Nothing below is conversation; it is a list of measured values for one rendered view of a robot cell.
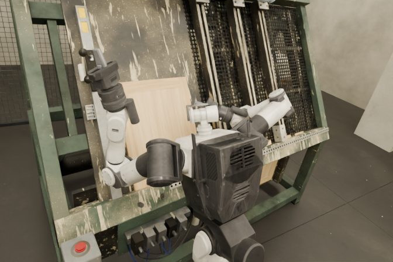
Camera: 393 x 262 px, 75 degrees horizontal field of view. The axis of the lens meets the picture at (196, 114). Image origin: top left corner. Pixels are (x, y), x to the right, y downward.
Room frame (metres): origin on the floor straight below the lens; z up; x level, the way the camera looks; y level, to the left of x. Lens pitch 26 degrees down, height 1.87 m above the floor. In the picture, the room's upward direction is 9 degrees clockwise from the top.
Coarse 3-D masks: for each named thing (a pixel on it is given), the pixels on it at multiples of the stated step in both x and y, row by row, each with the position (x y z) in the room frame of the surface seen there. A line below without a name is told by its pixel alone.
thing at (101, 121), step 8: (80, 24) 1.25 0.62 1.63; (88, 24) 1.27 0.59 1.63; (80, 32) 1.23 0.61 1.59; (88, 32) 1.25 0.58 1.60; (80, 40) 1.23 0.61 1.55; (88, 40) 1.23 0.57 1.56; (88, 48) 1.21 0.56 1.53; (96, 96) 1.11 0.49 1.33; (96, 104) 1.09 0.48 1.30; (96, 112) 1.07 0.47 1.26; (104, 112) 1.09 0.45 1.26; (96, 120) 1.05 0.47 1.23; (104, 120) 1.07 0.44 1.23; (104, 128) 1.05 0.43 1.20; (104, 136) 1.03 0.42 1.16; (104, 144) 1.01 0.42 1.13; (104, 152) 0.99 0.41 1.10; (104, 160) 0.97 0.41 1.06; (112, 192) 0.91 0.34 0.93; (120, 192) 0.92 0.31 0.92
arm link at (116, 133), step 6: (108, 120) 0.78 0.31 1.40; (114, 120) 0.78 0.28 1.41; (120, 120) 0.78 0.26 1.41; (108, 126) 0.78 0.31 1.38; (114, 126) 0.78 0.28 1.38; (120, 126) 0.78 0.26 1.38; (108, 132) 0.78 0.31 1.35; (114, 132) 0.78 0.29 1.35; (120, 132) 0.78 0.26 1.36; (108, 138) 0.78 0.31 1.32; (114, 138) 0.78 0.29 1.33; (120, 138) 0.78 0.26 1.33
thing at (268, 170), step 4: (276, 160) 2.04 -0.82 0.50; (268, 164) 1.98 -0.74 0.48; (272, 164) 2.01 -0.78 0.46; (276, 164) 2.05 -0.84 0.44; (264, 168) 1.95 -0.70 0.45; (268, 168) 1.99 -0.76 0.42; (272, 168) 2.02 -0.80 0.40; (264, 172) 1.96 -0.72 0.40; (268, 172) 2.00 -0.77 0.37; (272, 172) 2.04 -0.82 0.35; (264, 176) 1.97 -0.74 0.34; (268, 176) 2.01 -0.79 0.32; (272, 176) 2.05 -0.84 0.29; (260, 180) 1.94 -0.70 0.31; (264, 180) 1.98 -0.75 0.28; (268, 180) 2.03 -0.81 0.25
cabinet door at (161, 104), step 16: (144, 80) 1.32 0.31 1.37; (160, 80) 1.37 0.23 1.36; (176, 80) 1.43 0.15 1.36; (128, 96) 1.22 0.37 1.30; (144, 96) 1.27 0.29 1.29; (160, 96) 1.33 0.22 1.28; (176, 96) 1.38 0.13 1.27; (144, 112) 1.22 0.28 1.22; (160, 112) 1.28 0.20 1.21; (176, 112) 1.33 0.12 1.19; (128, 128) 1.13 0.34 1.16; (144, 128) 1.18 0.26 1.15; (160, 128) 1.23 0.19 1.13; (176, 128) 1.28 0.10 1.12; (192, 128) 1.34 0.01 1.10; (128, 144) 1.08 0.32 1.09; (144, 144) 1.13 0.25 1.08
